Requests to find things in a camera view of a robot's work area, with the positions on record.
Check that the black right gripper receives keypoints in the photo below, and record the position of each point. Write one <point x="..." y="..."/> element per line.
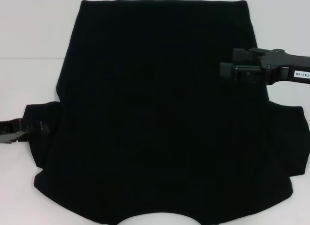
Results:
<point x="278" y="65"/>

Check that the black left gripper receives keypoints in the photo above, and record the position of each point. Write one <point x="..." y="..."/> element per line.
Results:
<point x="9" y="130"/>

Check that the black shirt with FREE print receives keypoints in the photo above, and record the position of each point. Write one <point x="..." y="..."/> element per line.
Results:
<point x="157" y="113"/>

